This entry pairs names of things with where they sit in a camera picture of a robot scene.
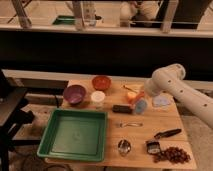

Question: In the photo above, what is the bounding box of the black rectangular block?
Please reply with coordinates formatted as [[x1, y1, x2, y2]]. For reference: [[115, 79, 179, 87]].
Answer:
[[112, 105, 132, 114]]

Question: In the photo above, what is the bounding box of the bunch of dark grapes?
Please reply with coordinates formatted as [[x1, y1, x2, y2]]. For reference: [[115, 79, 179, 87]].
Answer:
[[153, 147, 191, 164]]

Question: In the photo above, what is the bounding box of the green plastic tray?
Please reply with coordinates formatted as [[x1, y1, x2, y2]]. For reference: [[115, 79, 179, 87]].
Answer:
[[37, 108, 108, 162]]

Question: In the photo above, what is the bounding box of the silver fork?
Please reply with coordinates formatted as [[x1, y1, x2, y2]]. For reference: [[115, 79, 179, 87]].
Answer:
[[115, 123, 143, 128]]

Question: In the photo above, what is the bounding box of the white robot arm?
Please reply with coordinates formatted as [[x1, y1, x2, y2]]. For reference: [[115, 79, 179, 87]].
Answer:
[[144, 63, 213, 129]]

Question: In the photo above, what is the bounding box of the white plastic cup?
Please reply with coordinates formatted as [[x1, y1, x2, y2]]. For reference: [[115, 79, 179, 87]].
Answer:
[[91, 91, 105, 108]]

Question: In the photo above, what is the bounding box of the small black metal container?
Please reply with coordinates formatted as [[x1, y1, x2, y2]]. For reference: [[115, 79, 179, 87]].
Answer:
[[146, 140, 161, 155]]

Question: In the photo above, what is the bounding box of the red bowl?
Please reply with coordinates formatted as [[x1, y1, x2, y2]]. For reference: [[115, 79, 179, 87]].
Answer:
[[92, 75, 111, 91]]

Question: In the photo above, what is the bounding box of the orange red pepper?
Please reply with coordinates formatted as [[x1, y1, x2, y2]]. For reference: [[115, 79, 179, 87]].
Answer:
[[130, 92, 145, 105]]

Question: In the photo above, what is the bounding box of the purple bowl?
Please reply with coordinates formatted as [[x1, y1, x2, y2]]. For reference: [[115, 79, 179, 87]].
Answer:
[[63, 84, 86, 105]]

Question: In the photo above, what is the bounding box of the silver measuring cup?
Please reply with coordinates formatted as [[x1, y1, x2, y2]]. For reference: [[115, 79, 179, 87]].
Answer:
[[118, 139, 131, 156]]

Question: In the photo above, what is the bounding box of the light blue folded cloth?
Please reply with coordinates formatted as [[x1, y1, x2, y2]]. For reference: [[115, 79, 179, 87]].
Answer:
[[152, 95, 171, 107]]

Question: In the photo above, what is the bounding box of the wooden spoon utensil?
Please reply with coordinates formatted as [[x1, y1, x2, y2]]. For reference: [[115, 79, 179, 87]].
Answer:
[[124, 84, 144, 93]]

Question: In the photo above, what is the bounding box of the dark side table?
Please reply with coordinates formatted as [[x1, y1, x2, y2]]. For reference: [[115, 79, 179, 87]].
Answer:
[[0, 69, 39, 171]]

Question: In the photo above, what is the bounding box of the orange fruit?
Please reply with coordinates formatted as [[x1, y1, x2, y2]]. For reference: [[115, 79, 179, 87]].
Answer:
[[126, 92, 136, 103]]

